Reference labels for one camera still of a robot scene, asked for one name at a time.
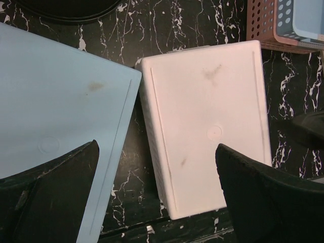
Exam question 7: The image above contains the dark blue perforated basket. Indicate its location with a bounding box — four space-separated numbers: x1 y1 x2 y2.
276 0 323 44

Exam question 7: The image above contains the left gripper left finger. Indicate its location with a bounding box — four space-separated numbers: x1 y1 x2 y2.
1 140 99 242

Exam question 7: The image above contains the white perforated basket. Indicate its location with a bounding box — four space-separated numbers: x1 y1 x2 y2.
135 40 272 220

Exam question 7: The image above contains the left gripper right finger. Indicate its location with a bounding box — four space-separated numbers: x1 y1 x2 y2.
215 144 323 242

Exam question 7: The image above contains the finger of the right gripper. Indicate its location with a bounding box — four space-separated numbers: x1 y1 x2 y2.
276 110 323 149

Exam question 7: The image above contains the large black plastic bucket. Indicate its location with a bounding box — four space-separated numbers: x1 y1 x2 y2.
15 0 121 23

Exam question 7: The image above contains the pink perforated basket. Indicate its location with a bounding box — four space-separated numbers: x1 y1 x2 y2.
247 0 323 54

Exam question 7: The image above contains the light blue perforated basket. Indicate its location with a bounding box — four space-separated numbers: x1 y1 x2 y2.
1 24 142 242

